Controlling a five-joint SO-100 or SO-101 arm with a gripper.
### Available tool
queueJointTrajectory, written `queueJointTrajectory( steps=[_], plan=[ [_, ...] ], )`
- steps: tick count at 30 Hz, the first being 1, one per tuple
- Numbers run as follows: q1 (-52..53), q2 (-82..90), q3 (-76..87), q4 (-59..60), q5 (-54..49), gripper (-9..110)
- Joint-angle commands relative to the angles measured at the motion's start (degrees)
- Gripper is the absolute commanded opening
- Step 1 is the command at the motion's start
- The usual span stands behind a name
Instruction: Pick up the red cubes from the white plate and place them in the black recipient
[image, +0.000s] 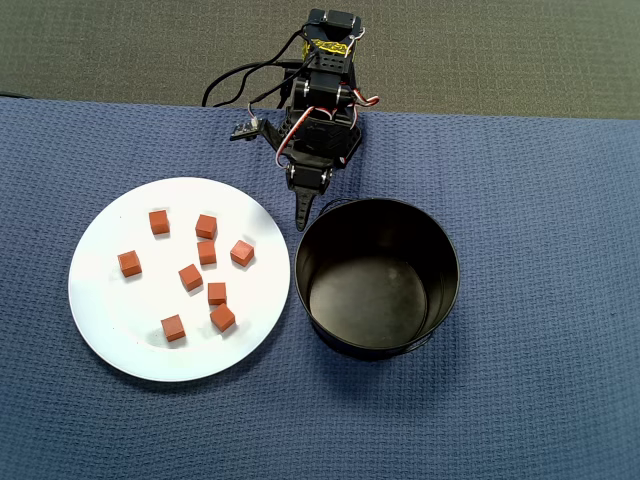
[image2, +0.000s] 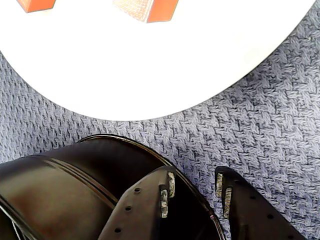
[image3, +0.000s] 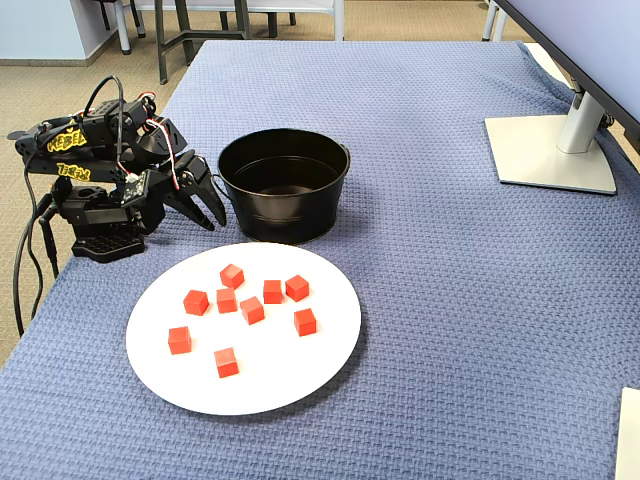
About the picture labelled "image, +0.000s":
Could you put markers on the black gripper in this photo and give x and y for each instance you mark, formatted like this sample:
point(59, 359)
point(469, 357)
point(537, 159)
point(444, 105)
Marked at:
point(308, 176)

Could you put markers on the red cube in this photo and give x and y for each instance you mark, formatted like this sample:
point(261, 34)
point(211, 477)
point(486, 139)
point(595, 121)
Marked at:
point(242, 253)
point(159, 222)
point(222, 317)
point(206, 252)
point(130, 263)
point(206, 226)
point(173, 328)
point(190, 277)
point(217, 293)

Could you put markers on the white round plate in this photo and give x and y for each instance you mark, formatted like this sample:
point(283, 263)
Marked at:
point(100, 300)

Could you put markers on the black metal bucket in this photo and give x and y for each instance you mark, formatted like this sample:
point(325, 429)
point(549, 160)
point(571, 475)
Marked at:
point(370, 300)

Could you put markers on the blue woven table cloth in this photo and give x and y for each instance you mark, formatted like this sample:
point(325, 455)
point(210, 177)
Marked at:
point(500, 400)

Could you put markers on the small wrist camera board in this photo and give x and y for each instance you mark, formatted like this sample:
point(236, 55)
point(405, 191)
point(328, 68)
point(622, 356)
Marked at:
point(244, 131)

